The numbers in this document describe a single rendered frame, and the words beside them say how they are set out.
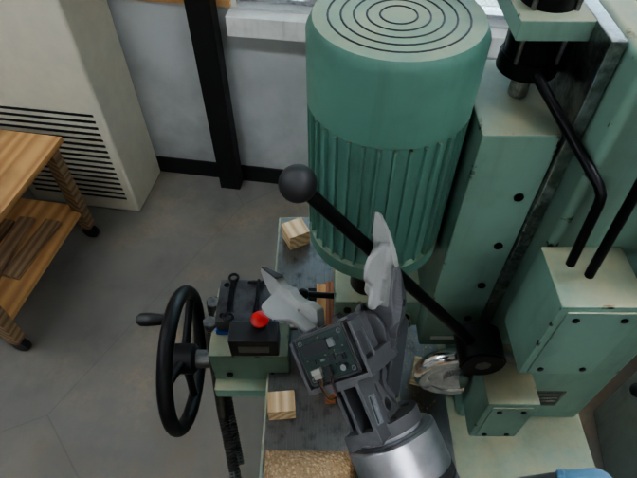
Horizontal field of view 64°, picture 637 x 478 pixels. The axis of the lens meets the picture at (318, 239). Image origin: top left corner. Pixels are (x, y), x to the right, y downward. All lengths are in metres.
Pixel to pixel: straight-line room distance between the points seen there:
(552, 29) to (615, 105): 0.09
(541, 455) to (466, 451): 0.13
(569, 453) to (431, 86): 0.77
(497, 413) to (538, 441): 0.30
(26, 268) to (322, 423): 1.56
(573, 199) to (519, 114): 0.10
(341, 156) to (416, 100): 0.11
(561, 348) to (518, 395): 0.14
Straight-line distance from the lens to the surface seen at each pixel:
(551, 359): 0.67
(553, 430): 1.08
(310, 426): 0.89
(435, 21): 0.52
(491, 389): 0.75
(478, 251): 0.67
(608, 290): 0.61
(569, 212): 0.59
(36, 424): 2.08
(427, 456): 0.51
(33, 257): 2.24
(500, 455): 1.03
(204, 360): 1.04
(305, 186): 0.44
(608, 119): 0.53
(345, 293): 0.80
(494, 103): 0.58
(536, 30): 0.52
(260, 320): 0.84
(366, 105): 0.48
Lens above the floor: 1.74
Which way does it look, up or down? 50 degrees down
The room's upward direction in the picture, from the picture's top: straight up
